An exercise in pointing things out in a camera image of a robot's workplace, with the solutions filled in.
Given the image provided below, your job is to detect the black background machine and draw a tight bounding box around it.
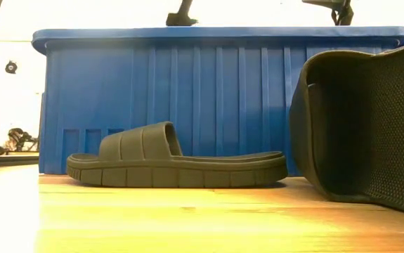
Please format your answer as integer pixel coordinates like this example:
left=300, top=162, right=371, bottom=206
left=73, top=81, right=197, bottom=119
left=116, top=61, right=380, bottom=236
left=6, top=127, right=40, bottom=153

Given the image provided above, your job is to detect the dark background desk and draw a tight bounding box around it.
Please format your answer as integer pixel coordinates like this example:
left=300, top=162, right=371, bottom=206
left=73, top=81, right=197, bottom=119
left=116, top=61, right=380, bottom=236
left=0, top=151, right=40, bottom=168

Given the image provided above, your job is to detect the blue plastic bin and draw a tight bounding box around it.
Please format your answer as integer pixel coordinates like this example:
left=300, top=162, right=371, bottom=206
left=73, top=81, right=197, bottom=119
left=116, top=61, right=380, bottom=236
left=31, top=26, right=404, bottom=176

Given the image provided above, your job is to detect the dark rubber slide sandal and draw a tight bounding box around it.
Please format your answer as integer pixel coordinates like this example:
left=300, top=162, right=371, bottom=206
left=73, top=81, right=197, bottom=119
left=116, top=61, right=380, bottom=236
left=288, top=39, right=404, bottom=216
left=66, top=121, right=289, bottom=189

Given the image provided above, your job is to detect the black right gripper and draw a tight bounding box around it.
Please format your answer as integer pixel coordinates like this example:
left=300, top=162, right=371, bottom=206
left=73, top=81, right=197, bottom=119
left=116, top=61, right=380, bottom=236
left=301, top=0, right=356, bottom=27

